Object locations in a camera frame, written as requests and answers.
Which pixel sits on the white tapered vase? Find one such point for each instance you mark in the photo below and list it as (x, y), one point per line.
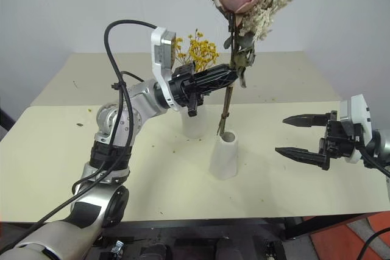
(223, 159)
(193, 126)

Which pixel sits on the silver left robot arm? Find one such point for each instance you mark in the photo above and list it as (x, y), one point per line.
(117, 121)

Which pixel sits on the yellow dried flower bouquet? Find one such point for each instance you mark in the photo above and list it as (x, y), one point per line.
(202, 51)

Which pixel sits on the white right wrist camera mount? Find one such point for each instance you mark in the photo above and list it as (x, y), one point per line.
(358, 114)

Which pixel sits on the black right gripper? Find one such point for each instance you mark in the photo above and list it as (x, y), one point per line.
(338, 142)

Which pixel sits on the black table frame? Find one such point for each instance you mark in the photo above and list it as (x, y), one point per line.
(304, 226)

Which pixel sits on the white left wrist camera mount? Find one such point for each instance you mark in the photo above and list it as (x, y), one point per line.
(160, 59)

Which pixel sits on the black angled stand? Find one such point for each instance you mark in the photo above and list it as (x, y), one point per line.
(4, 117)

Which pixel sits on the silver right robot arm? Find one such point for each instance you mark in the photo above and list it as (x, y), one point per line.
(379, 145)

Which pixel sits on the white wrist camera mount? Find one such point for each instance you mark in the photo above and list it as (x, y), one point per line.
(160, 59)
(358, 114)

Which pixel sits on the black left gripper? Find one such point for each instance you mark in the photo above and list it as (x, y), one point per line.
(182, 88)

